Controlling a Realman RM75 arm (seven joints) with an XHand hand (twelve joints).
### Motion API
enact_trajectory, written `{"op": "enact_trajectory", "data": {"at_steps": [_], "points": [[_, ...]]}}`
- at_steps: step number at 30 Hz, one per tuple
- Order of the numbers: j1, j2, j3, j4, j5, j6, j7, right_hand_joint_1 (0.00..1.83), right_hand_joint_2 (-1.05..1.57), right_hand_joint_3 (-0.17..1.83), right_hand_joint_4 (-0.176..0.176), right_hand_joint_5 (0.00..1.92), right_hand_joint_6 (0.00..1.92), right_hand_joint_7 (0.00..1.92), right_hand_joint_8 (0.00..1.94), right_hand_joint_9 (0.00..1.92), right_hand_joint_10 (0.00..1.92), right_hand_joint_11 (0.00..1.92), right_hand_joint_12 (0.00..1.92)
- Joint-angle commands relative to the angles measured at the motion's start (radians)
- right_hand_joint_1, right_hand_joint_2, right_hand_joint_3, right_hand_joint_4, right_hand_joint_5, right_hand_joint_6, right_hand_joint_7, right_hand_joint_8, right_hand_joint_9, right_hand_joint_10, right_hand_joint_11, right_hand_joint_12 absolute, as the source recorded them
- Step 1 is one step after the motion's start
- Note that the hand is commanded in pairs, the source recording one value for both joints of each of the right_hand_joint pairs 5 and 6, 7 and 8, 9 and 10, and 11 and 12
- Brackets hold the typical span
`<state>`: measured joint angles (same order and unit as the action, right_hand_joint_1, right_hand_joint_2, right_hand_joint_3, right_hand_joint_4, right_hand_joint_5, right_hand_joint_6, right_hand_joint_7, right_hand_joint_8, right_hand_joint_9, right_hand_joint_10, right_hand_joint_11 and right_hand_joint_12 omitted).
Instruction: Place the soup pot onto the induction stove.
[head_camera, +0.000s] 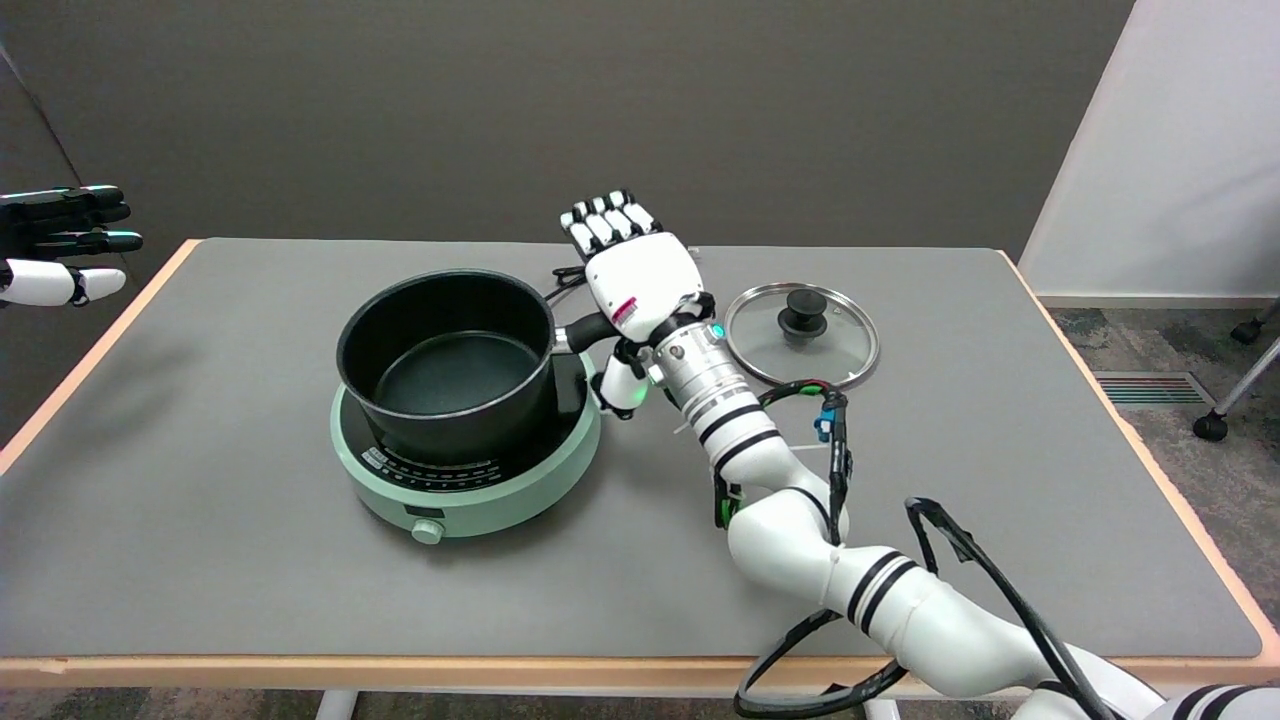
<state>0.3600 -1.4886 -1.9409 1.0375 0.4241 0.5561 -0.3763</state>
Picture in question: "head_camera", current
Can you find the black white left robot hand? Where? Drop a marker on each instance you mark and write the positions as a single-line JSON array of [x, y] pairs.
[[60, 245]]

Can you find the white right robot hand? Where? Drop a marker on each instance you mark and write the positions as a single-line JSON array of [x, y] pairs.
[[635, 290]]

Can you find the black soup pot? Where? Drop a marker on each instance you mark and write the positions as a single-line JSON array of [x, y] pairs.
[[450, 370]]

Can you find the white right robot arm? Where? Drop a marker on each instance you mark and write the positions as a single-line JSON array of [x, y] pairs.
[[800, 500]]

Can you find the glass pot lid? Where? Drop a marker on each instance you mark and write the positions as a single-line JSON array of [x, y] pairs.
[[802, 335]]

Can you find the green SUPOPA induction stove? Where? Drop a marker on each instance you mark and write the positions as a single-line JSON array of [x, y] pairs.
[[500, 490]]

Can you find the grey table mat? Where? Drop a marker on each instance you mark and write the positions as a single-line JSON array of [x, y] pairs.
[[300, 560]]

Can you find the white table leg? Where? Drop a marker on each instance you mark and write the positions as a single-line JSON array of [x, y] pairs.
[[336, 704], [881, 709]]

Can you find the floor vent grille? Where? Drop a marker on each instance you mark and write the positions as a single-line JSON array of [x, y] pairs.
[[1155, 388]]

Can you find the chair leg with caster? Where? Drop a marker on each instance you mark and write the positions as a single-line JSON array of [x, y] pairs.
[[1235, 390]]

